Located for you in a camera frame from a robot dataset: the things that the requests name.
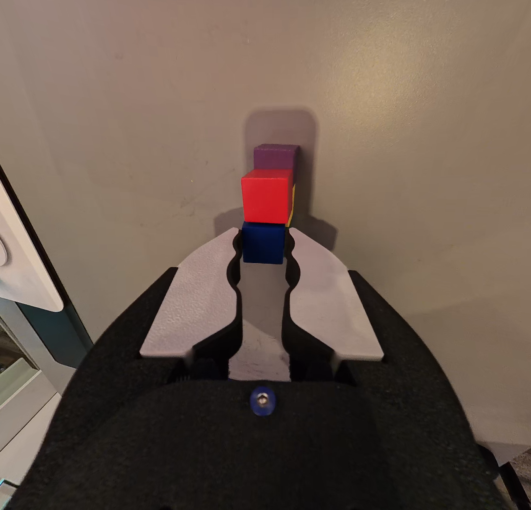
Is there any blue cube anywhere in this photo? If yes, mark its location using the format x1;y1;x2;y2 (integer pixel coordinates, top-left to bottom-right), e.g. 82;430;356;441
241;221;286;266

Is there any black rectangular table panel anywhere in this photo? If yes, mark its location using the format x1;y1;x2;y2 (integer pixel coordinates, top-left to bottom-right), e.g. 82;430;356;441
17;300;94;369

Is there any purple cube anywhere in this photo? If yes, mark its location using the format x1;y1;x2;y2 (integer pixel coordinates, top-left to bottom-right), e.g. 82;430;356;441
253;143;300;183

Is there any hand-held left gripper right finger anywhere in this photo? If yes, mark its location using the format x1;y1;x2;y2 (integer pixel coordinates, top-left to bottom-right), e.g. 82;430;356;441
283;227;385;369

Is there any red cube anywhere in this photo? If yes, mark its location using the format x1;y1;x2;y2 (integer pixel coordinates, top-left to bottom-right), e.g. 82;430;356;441
241;168;293;224

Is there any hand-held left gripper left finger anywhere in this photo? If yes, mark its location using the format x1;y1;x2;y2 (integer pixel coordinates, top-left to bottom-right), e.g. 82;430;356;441
139;228;243;365

